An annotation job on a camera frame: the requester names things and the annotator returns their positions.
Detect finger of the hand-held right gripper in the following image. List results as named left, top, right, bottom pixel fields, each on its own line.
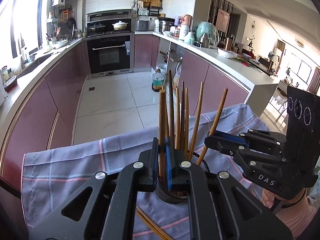
left=216, top=141, right=287, bottom=165
left=204, top=129, right=288, bottom=149

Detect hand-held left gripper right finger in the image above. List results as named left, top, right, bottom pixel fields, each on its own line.
left=164, top=137, right=293, bottom=240

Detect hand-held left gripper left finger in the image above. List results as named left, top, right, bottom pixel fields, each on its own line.
left=29, top=137, right=160, bottom=240

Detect bunch of wooden chopsticks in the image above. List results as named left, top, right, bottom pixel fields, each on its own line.
left=196, top=88, right=229, bottom=166

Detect black mesh utensil holder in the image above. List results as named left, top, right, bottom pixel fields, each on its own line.
left=155, top=150, right=210, bottom=205

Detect wooden chopstick red floral end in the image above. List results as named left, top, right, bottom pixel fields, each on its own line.
left=176, top=87, right=181, bottom=150

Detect dark brown wooden chopstick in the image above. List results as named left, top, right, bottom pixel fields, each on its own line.
left=180, top=81, right=186, bottom=150
left=168, top=70, right=176, bottom=140

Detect person's right hand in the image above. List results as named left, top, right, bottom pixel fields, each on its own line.
left=262, top=188, right=276, bottom=209

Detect dining chair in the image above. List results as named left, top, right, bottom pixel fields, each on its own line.
left=271, top=89, right=288, bottom=128

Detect white kitchen countertop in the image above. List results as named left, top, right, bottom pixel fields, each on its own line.
left=0, top=30, right=279, bottom=120

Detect oil bottle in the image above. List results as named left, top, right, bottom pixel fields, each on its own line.
left=152, top=68, right=165, bottom=92

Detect blue checked cloth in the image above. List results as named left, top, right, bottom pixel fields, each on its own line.
left=21, top=102, right=270, bottom=240

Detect mint green appliance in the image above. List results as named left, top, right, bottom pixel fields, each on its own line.
left=196, top=21, right=218, bottom=45

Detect black built-in oven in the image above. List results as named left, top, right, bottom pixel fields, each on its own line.
left=87, top=35, right=135, bottom=75

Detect mauve kitchen base cabinets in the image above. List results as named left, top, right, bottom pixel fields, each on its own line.
left=0, top=34, right=250, bottom=198

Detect pink kettle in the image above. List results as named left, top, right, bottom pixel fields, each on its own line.
left=180, top=14, right=193, bottom=33

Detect steel stock pot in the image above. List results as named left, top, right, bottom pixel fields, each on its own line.
left=158, top=20, right=175, bottom=33

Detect white casserole pot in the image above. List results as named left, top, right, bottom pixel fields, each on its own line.
left=112, top=21, right=129, bottom=31

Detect black wok with lid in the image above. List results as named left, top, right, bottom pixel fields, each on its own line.
left=88, top=23, right=107, bottom=33

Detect steel range hood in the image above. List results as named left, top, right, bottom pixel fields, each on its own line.
left=86, top=9, right=133, bottom=22

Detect kitchen window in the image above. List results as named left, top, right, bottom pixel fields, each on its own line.
left=0, top=0, right=52, bottom=63

